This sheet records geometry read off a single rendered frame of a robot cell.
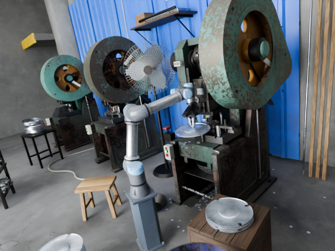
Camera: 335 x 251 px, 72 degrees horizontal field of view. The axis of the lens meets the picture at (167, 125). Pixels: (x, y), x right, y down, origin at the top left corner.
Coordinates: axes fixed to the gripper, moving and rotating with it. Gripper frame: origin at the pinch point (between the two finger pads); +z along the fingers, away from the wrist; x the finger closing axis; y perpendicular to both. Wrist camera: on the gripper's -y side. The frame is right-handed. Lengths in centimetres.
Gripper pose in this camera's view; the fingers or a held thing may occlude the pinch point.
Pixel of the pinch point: (192, 126)
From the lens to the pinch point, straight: 192.3
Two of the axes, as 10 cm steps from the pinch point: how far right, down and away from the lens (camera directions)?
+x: -6.7, -0.8, 7.3
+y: 7.2, -2.8, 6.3
